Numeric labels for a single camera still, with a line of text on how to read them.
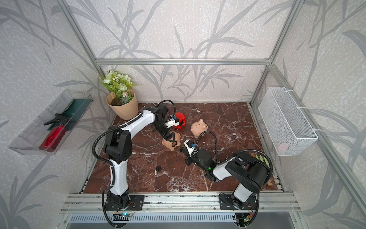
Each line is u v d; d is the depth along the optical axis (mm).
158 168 848
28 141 579
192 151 726
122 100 1014
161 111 788
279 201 756
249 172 462
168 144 867
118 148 536
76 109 680
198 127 940
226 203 729
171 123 864
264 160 464
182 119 996
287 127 619
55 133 600
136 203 731
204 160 656
